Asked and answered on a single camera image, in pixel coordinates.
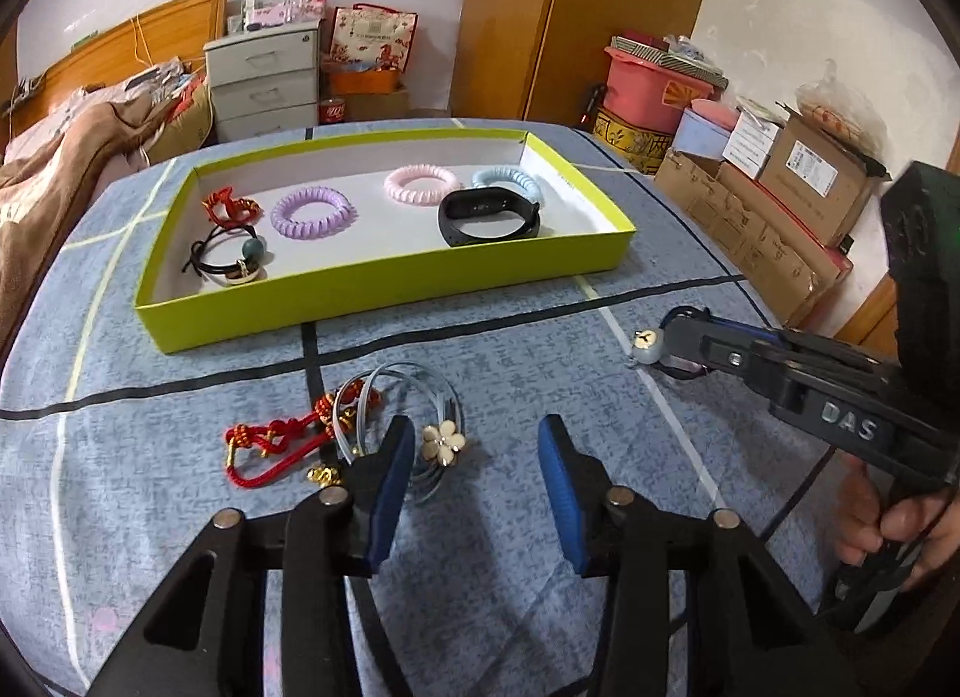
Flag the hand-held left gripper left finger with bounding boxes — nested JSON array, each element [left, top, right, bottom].
[[90, 415, 417, 697]]

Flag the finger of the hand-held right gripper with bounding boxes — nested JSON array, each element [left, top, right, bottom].
[[658, 314, 788, 398], [677, 307, 797, 351]]

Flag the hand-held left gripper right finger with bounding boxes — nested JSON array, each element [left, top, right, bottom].
[[536, 414, 863, 697]]

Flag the grey hair tie flower charm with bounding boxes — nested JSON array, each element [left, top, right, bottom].
[[334, 361, 470, 507]]

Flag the black hair tie bear charm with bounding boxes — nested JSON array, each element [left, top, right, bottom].
[[626, 307, 710, 372]]

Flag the green cardboard box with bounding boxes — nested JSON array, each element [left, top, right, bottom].
[[135, 128, 637, 355]]

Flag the black fitness band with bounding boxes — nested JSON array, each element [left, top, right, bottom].
[[437, 189, 542, 248]]

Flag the blue spiral hair tie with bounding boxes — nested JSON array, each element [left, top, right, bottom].
[[471, 166, 542, 207]]

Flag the black hair tie teal bead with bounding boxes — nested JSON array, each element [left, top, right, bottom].
[[182, 220, 269, 288]]

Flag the purple spiral hair tie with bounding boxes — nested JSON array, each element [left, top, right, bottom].
[[271, 188, 359, 242]]

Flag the pink spiral hair tie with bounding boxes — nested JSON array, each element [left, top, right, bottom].
[[384, 164, 464, 207]]

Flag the red knotted bracelet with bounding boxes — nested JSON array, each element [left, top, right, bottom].
[[202, 188, 263, 225]]

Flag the person's right hand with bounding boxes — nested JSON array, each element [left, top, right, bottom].
[[832, 460, 960, 593]]

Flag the large flat cardboard box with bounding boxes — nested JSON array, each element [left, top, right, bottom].
[[652, 148, 856, 334]]

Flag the labelled cardboard box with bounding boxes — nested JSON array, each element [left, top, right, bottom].
[[757, 104, 890, 248]]

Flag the white carton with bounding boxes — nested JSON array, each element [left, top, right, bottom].
[[724, 104, 785, 180]]

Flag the round box pink lid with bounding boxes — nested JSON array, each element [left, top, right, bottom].
[[671, 100, 740, 161]]

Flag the yellow patterned tin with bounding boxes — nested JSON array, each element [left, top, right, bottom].
[[592, 107, 676, 177]]

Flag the pink plastic bin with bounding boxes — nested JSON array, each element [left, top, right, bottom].
[[604, 47, 721, 135]]

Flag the striped flat box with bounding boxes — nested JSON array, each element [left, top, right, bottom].
[[609, 32, 728, 90]]

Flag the wide wooden wardrobe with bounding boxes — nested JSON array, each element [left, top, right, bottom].
[[450, 0, 725, 131]]

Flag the small cardboard box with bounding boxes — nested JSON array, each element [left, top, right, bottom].
[[349, 89, 410, 120]]

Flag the orange box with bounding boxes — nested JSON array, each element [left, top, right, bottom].
[[328, 67, 402, 98]]

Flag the grey drawer nightstand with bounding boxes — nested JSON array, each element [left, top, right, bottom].
[[204, 20, 323, 143]]

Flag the tan pillow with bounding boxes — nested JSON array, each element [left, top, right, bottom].
[[146, 77, 218, 165]]

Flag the red gift bag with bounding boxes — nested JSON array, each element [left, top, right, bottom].
[[330, 5, 417, 75]]

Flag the brown floral blanket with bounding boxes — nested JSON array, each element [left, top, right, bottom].
[[0, 62, 211, 349]]

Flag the pink patterned box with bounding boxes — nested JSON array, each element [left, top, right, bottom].
[[244, 0, 331, 30]]

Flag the wooden headboard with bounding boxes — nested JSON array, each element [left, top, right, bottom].
[[15, 0, 230, 116]]

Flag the red rope bracelet gold charms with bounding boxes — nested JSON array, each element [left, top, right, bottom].
[[223, 385, 376, 492]]

